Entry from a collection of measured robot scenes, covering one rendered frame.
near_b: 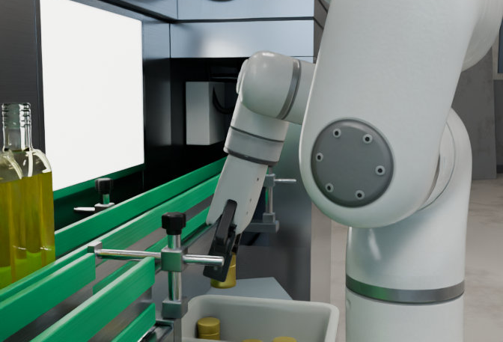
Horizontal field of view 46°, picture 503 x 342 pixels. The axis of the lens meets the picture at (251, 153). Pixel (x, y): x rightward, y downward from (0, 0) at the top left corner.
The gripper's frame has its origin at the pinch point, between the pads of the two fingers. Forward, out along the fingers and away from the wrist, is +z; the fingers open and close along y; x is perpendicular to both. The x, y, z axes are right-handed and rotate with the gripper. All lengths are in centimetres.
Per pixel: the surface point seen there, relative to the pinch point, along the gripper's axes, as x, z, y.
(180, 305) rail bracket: -1.5, 2.7, 12.1
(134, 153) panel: -30, -2, -43
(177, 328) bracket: -1.2, 5.8, 11.4
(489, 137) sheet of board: 190, -18, -742
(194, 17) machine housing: -34, -34, -74
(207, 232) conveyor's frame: -9.1, 7.4, -34.9
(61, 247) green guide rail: -21.0, 3.9, 4.5
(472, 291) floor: 107, 64, -274
